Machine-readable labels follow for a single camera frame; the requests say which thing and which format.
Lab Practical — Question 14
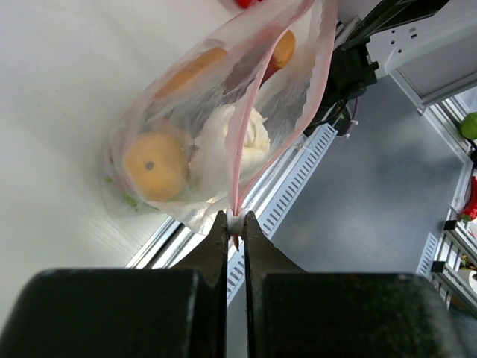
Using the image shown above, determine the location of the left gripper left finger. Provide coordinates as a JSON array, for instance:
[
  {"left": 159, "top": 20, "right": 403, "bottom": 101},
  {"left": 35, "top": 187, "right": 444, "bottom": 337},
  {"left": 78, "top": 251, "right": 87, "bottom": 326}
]
[{"left": 1, "top": 213, "right": 227, "bottom": 357}]

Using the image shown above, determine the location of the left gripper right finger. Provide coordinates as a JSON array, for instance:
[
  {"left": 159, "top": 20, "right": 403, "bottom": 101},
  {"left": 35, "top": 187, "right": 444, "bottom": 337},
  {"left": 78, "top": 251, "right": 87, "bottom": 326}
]
[{"left": 244, "top": 213, "right": 466, "bottom": 357}]

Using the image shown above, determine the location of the white green leek toy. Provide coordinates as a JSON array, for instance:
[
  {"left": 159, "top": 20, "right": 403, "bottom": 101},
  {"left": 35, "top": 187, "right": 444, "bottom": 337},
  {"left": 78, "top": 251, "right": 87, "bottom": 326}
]
[{"left": 186, "top": 104, "right": 271, "bottom": 204}]

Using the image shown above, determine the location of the yellow potato toy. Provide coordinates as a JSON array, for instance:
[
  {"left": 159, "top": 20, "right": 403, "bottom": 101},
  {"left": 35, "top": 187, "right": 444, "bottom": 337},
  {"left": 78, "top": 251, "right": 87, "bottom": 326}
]
[{"left": 123, "top": 131, "right": 189, "bottom": 202}]

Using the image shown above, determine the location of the clear zip top bag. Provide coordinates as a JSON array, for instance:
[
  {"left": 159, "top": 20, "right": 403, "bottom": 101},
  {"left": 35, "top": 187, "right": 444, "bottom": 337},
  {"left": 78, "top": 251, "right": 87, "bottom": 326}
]
[{"left": 102, "top": 1, "right": 338, "bottom": 233}]

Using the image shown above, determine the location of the yellow ginger root toy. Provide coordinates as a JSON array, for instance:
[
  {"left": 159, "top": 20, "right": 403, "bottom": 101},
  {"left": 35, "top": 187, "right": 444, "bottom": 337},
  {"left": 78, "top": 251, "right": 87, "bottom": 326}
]
[{"left": 154, "top": 47, "right": 227, "bottom": 99}]

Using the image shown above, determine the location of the papaya slice toy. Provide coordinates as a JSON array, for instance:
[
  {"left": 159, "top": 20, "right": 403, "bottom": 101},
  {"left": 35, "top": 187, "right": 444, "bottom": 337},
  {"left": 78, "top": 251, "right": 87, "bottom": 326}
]
[{"left": 227, "top": 29, "right": 297, "bottom": 89}]

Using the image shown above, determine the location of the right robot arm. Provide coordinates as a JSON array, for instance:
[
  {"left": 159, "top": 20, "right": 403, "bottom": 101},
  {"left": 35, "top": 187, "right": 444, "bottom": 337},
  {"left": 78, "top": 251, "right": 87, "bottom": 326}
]
[{"left": 367, "top": 0, "right": 476, "bottom": 78}]

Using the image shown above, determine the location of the red chili pepper toy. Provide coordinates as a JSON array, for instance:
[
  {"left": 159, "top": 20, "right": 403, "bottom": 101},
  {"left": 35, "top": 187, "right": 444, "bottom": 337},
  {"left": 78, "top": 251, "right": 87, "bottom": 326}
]
[{"left": 460, "top": 176, "right": 477, "bottom": 222}]

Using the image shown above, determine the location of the green lime toy background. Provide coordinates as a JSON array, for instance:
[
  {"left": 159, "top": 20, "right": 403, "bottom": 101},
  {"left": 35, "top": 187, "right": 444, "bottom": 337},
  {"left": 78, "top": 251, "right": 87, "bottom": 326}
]
[{"left": 459, "top": 112, "right": 477, "bottom": 140}]

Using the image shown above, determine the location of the red plastic bin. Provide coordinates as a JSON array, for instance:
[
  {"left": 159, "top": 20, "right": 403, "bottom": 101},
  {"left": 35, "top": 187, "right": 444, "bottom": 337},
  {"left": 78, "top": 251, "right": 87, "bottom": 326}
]
[{"left": 234, "top": 0, "right": 263, "bottom": 10}]

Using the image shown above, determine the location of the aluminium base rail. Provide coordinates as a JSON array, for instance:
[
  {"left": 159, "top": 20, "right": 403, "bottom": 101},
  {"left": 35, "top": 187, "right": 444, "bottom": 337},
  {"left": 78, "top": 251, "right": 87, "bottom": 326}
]
[{"left": 126, "top": 136, "right": 309, "bottom": 269}]

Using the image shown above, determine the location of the white slotted cable duct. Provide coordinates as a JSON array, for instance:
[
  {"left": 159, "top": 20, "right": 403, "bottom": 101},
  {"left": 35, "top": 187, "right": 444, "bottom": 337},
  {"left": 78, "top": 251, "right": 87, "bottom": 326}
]
[{"left": 225, "top": 122, "right": 338, "bottom": 307}]

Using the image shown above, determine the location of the aluminium shelf frame background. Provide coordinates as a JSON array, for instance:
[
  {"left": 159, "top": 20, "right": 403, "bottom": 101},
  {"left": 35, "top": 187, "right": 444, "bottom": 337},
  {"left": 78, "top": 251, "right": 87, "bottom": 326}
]
[{"left": 387, "top": 63, "right": 477, "bottom": 314}]

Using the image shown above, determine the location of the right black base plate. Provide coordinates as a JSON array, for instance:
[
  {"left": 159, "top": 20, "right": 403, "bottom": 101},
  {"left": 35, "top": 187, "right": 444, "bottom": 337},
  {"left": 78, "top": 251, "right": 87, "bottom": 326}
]
[{"left": 303, "top": 43, "right": 379, "bottom": 136}]

